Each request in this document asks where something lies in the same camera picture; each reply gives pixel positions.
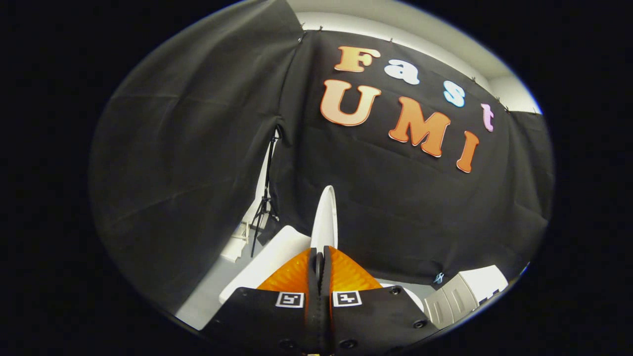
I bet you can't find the white drawer cabinet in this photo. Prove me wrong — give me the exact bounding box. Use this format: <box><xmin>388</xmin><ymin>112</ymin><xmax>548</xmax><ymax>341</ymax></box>
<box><xmin>424</xmin><ymin>265</ymin><xmax>509</xmax><ymax>330</ymax></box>

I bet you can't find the black backdrop cloth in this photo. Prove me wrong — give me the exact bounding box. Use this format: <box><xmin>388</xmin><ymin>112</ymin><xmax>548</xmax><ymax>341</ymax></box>
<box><xmin>89</xmin><ymin>0</ymin><xmax>554</xmax><ymax>317</ymax></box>

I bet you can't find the small white box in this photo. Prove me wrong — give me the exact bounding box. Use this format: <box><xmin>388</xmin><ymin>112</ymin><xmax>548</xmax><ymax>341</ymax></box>
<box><xmin>221</xmin><ymin>222</ymin><xmax>249</xmax><ymax>263</ymax></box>

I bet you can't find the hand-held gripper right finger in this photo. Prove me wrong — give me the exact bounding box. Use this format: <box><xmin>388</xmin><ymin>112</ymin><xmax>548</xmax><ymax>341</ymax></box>
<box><xmin>321</xmin><ymin>245</ymin><xmax>440</xmax><ymax>356</ymax></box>

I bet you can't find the white toilet lid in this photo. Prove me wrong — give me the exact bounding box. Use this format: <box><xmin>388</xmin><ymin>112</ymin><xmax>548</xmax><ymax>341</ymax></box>
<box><xmin>310</xmin><ymin>185</ymin><xmax>339</xmax><ymax>251</ymax></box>

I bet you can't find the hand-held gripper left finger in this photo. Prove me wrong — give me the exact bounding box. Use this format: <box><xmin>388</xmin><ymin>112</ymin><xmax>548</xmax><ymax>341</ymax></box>
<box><xmin>202</xmin><ymin>246</ymin><xmax>322</xmax><ymax>356</ymax></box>

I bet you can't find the white toilet tank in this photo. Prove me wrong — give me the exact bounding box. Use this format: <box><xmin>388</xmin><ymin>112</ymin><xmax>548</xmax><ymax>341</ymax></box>
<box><xmin>219</xmin><ymin>225</ymin><xmax>313</xmax><ymax>305</ymax></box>

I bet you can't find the black tripod stand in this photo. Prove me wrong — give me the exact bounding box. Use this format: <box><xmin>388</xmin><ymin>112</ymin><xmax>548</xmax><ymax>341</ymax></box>
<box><xmin>250</xmin><ymin>126</ymin><xmax>283</xmax><ymax>258</ymax></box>

